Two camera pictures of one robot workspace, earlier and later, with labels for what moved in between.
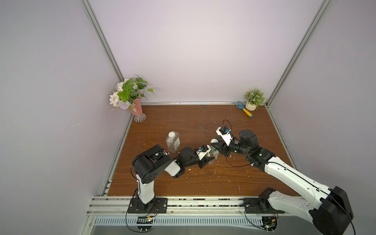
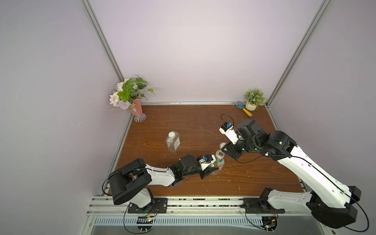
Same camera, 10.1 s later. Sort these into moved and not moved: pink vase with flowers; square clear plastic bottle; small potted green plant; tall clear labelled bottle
Moved: tall clear labelled bottle
Not moved: small potted green plant; pink vase with flowers; square clear plastic bottle
